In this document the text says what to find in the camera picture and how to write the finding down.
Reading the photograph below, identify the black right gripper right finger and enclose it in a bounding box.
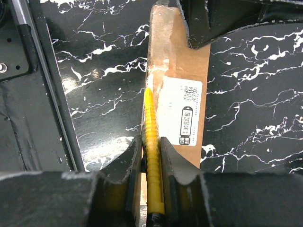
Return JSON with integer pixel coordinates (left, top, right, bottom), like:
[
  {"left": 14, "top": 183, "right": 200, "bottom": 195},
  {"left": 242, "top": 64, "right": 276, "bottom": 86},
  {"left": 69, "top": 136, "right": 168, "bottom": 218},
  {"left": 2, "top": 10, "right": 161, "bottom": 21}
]
[{"left": 160, "top": 137, "right": 303, "bottom": 227}]

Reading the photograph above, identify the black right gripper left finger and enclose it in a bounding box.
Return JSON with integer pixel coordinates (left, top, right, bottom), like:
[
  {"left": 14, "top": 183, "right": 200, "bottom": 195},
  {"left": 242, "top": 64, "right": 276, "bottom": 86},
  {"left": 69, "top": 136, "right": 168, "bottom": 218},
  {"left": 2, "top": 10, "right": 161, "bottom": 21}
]
[{"left": 0, "top": 136, "right": 142, "bottom": 227}]

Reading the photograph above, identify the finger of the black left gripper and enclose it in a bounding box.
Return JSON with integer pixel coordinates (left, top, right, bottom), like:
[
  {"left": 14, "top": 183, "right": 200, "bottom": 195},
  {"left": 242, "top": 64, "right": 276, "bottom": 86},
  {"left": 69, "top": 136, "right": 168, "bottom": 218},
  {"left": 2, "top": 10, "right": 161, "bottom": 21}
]
[{"left": 178, "top": 0, "right": 303, "bottom": 50}]

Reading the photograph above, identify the brown cardboard express box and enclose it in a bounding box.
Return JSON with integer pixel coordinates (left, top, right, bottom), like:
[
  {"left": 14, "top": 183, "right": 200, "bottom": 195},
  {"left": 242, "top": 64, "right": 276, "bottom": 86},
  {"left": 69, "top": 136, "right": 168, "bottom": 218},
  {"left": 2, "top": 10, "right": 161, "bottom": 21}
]
[{"left": 142, "top": 2, "right": 210, "bottom": 227}]

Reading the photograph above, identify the yellow utility knife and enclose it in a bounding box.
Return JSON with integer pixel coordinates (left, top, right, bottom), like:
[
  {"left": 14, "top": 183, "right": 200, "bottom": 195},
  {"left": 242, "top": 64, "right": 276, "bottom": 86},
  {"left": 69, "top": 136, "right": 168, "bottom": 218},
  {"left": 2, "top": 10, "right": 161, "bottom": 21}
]
[{"left": 143, "top": 87, "right": 165, "bottom": 215}]

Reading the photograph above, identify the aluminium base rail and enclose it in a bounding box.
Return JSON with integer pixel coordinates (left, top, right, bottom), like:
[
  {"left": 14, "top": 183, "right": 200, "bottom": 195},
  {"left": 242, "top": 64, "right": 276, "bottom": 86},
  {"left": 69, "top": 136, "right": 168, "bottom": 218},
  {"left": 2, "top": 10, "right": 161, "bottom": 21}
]
[{"left": 0, "top": 0, "right": 85, "bottom": 171}]

